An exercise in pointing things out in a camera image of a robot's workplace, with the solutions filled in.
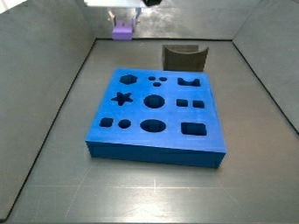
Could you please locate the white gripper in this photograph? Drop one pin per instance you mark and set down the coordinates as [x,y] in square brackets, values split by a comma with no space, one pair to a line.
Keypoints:
[118,3]

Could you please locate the purple double-square block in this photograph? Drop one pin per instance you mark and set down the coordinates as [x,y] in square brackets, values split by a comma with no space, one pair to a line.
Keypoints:
[123,31]

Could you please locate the blue foam shape board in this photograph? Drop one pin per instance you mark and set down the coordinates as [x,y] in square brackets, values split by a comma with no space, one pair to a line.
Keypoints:
[158,117]

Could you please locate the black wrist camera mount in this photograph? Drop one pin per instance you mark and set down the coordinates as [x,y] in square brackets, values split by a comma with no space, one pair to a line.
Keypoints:
[152,3]

